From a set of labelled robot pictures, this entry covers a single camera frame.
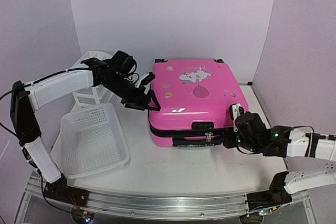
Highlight white plastic drawer organizer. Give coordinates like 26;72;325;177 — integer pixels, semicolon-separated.
70;50;118;109

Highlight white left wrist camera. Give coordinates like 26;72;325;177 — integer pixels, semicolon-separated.
135;72;155;88

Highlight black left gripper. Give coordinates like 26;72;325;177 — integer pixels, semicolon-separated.
102;74;161;111

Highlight pink cartoon hard-shell suitcase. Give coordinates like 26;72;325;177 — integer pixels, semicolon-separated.
148;59;249;147

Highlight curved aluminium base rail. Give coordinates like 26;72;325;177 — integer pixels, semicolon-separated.
25;171;310;216

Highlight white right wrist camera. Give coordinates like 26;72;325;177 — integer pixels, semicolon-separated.
229;103;245;132

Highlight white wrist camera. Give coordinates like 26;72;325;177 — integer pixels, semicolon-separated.
229;103;245;132
135;72;155;88

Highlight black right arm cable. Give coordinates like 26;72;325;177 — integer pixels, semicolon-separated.
288;125;316;141

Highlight white perforated plastic basket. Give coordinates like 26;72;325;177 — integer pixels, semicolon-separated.
60;103;130;179

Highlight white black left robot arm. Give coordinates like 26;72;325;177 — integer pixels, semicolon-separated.
10;51;161;201

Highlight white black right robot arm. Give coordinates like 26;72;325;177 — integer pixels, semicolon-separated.
223;109;335;215

